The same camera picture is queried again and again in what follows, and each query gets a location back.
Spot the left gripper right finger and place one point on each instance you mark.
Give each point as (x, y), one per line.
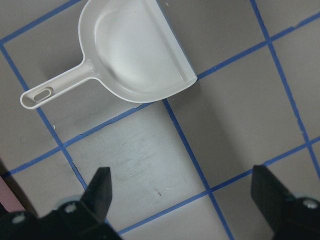
(290, 217)

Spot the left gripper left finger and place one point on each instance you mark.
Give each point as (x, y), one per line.
(82, 219)

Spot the beige plastic dustpan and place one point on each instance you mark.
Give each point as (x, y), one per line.
(130, 48)

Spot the pink bin with black bag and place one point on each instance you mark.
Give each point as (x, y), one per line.
(8, 199)

